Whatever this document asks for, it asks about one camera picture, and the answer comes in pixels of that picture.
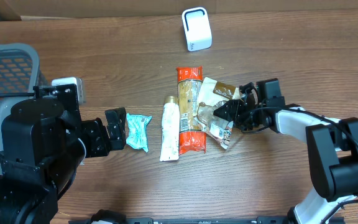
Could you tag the white bottle gold cap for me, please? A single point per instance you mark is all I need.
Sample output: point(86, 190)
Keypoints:
point(170, 130)

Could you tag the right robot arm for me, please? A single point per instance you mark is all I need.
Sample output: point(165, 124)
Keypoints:
point(332, 146)

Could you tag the white barcode scanner stand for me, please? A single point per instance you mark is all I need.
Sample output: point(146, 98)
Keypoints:
point(197, 29)

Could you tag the orange spaghetti pasta package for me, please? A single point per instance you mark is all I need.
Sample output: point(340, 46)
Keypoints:
point(191, 137)

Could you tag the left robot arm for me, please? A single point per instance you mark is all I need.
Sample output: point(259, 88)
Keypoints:
point(44, 141)

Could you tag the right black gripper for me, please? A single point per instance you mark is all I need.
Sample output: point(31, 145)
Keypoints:
point(241, 111)

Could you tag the beige snack bag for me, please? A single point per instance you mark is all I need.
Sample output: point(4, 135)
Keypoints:
point(213, 95)

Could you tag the mint green wipes pack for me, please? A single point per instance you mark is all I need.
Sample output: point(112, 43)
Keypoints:
point(137, 137)

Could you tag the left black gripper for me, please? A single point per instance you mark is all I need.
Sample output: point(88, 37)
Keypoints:
point(103, 137)

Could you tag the grey plastic mesh basket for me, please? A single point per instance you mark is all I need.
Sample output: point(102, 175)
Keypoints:
point(19, 72)

